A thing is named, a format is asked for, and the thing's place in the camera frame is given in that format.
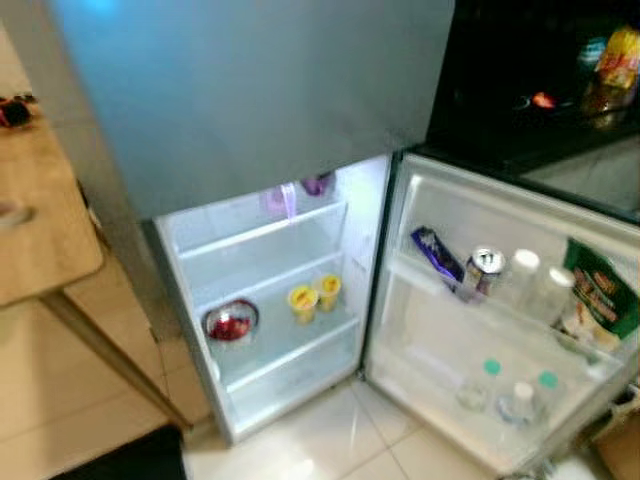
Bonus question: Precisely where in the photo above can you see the purple drink can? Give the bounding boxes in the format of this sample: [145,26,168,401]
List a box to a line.
[462,247,506,301]

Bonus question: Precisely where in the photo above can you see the small water bottle teal cap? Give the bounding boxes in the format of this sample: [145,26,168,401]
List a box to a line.
[530,370,563,421]
[460,358,503,413]

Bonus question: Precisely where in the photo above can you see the purple Dairy Milk carton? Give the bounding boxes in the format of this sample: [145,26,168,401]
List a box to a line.
[410,226,466,291]

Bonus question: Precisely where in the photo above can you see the grey freezer door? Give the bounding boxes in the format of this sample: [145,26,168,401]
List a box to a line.
[45,0,456,221]

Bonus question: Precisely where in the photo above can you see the grey kitchen cabinets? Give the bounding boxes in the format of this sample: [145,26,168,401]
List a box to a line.
[520,135,640,216]

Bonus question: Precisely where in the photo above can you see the green plastic bowl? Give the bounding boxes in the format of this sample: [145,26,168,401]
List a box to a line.
[578,38,607,67]

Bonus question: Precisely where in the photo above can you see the black and orange device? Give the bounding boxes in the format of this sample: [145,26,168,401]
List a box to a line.
[0,95,37,128]

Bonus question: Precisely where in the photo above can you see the green snack bag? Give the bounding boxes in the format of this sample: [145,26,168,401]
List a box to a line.
[560,237,640,351]

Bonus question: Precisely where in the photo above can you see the steel bowl of red berries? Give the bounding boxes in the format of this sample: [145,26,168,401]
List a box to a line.
[202,298,261,346]

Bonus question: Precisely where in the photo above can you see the grey fridge cabinet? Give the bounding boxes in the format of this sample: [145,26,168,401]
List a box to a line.
[20,0,401,446]

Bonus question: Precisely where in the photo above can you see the silver fridge door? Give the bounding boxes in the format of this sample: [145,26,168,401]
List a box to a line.
[362,150,640,479]

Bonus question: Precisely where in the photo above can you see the wooden dining table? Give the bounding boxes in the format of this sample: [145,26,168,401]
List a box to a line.
[0,110,191,431]

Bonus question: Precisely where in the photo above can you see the black floor mat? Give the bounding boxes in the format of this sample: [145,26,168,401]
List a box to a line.
[55,425,188,480]

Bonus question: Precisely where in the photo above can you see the dark purple plastic container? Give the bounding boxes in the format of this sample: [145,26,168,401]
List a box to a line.
[300,172,336,197]

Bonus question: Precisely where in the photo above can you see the white plastic bottle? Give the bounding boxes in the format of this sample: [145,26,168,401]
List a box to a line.
[500,249,543,311]
[535,266,576,326]

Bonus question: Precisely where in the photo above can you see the small water bottle white cap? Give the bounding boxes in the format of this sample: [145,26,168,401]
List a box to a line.
[500,382,539,426]

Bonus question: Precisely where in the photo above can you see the yellow red snack bag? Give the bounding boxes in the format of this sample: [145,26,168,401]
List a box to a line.
[597,27,640,93]

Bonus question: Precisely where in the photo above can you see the large brown cardboard box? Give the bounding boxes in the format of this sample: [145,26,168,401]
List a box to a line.
[598,415,640,480]

